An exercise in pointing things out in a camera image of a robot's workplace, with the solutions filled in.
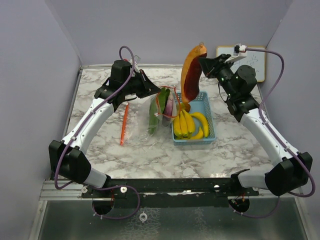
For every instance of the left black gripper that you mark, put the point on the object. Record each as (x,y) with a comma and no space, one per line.
(148,87)

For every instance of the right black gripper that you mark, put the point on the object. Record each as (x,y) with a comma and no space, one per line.
(209,65)

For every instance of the green leafy vegetable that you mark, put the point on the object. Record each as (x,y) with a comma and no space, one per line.
(156,109)

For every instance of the clear zip bag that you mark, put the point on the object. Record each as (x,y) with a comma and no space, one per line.
(134,124)
(161,130)

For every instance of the blue perforated plastic basket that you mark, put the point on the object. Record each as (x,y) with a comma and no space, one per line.
(202,105)

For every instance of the yellow banana bunch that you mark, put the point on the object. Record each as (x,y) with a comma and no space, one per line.
(184,125)

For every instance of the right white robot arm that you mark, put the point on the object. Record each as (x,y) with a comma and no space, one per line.
(290,167)

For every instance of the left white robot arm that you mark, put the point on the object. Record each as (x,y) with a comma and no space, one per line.
(68,156)

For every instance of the clear zip bag on table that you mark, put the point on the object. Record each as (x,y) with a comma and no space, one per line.
(134,124)

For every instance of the small framed whiteboard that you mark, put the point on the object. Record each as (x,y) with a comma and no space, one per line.
(255,59)

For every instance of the single yellow banana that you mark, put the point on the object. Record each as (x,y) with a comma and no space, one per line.
(204,122)

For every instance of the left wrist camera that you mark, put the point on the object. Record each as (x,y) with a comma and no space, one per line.
(136,59)

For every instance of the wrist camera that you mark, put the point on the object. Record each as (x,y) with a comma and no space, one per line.
(136,59)
(239,53)

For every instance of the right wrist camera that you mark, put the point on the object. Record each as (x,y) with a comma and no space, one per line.
(239,53)

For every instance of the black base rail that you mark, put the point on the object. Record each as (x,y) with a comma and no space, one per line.
(169,192)

